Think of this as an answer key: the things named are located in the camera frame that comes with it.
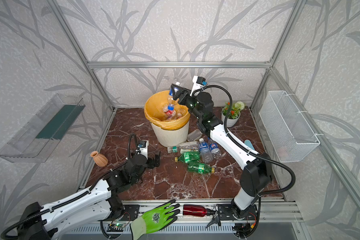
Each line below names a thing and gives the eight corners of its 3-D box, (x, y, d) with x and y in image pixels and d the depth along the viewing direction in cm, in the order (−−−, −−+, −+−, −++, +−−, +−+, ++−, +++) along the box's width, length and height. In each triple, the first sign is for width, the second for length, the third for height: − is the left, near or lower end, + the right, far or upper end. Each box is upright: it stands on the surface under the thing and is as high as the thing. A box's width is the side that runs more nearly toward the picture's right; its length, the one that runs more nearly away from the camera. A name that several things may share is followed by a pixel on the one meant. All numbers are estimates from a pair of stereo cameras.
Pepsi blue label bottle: (212, 159, 94) (213, 156, 90) (205, 142, 103) (206, 138, 99) (220, 157, 95) (222, 153, 91) (213, 140, 104) (214, 136, 100)
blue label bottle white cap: (202, 164, 92) (203, 160, 88) (196, 142, 103) (196, 137, 98) (212, 162, 93) (213, 158, 89) (205, 140, 104) (205, 136, 99)
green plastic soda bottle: (174, 163, 92) (174, 160, 90) (175, 153, 96) (175, 151, 94) (199, 163, 92) (200, 160, 90) (199, 153, 96) (199, 151, 94)
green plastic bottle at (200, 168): (187, 175, 88) (187, 171, 83) (187, 166, 92) (187, 162, 87) (213, 175, 88) (215, 171, 83) (213, 166, 92) (214, 162, 87)
